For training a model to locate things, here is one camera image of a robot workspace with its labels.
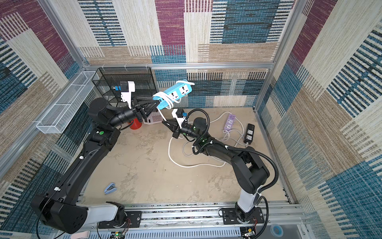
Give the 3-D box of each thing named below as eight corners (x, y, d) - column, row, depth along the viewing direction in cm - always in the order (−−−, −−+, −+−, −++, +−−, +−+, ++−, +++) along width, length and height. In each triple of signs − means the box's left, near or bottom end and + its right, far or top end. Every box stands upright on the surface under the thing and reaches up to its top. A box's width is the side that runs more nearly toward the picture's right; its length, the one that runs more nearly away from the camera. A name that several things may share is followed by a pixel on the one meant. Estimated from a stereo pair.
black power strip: (243, 142, 102) (244, 140, 100) (247, 125, 111) (248, 123, 109) (250, 144, 100) (251, 143, 99) (254, 127, 110) (255, 125, 108)
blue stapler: (107, 196, 83) (105, 195, 81) (105, 189, 85) (103, 187, 83) (117, 190, 84) (115, 189, 83) (115, 183, 87) (113, 181, 85)
